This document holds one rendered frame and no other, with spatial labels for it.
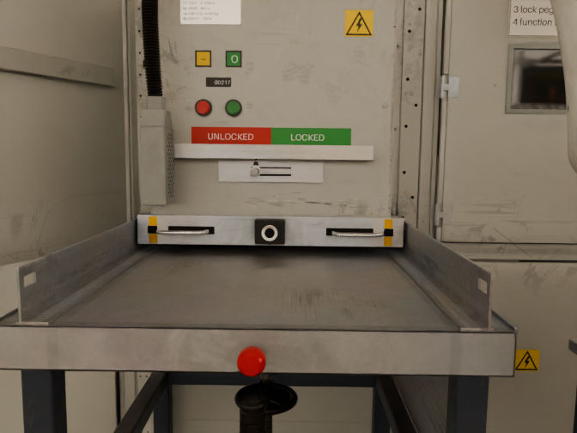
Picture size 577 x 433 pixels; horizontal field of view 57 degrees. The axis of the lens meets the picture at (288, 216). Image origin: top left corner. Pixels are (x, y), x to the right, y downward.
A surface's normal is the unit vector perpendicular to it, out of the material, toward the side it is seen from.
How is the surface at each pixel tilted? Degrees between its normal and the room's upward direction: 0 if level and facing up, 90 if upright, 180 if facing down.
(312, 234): 90
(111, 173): 90
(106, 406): 90
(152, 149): 90
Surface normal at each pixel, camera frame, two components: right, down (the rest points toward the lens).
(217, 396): -0.01, 0.11
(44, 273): 1.00, 0.01
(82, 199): 0.89, 0.06
